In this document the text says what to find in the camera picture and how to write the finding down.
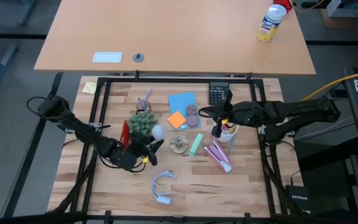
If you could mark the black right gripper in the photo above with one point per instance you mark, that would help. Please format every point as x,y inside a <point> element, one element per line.
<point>244,114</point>

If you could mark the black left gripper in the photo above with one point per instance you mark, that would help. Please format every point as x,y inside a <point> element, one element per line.
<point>123,159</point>

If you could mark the white frosted lightbulb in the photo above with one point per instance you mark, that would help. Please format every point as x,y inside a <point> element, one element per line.
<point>158,132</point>

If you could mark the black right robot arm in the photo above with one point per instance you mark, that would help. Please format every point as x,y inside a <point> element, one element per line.
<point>297,115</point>

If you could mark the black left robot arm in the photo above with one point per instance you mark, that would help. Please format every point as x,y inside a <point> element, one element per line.
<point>79,129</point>

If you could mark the yellow marker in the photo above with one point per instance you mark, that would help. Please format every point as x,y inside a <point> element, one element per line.
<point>233,129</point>

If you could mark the black calculator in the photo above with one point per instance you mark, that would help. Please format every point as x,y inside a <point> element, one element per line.
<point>217,95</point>

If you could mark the white ribbed cup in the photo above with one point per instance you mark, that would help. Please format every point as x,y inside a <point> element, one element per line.
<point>228,137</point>

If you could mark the green artificial plant in pot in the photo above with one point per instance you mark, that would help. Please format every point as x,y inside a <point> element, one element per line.
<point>142,123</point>

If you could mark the grey pen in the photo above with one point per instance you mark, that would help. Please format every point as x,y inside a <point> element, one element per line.
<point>231,144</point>

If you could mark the orange sticky note pad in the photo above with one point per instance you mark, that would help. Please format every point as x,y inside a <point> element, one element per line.
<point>176,120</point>

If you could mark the mint green eraser block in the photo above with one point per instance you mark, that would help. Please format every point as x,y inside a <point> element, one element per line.
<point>195,144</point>

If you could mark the pink stapler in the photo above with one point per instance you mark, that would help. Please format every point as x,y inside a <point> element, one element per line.
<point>219,157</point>

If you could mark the blue notebook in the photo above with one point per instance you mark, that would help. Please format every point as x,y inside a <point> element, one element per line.
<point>179,102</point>

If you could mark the pale lilac pen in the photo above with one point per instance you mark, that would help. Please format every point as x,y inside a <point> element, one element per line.
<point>148,96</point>
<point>140,102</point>

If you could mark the black clamp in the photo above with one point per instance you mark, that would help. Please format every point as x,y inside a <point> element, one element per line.
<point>249,76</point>
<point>137,74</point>
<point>107,217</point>
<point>247,217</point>

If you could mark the yellow sticky note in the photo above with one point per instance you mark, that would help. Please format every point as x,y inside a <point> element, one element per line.
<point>89,87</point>

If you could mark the blue round disc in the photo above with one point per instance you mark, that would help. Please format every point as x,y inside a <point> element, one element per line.
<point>138,58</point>

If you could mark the light wooden desk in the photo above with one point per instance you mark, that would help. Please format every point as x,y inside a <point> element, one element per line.
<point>172,34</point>

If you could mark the white rectangular card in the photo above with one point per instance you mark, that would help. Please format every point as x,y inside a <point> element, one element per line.
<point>107,57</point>

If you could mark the yellow disinfecting wipes canister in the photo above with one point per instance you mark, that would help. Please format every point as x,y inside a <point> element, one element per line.
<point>269,26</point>

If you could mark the black network router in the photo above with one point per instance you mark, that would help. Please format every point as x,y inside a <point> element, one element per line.
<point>298,197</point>

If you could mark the red box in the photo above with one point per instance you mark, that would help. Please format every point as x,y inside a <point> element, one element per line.
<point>283,3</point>

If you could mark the white cardboard box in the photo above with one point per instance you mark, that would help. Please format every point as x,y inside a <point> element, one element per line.
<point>343,7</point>

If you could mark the black aluminium frame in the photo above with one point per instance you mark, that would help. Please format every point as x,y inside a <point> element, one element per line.
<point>179,80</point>

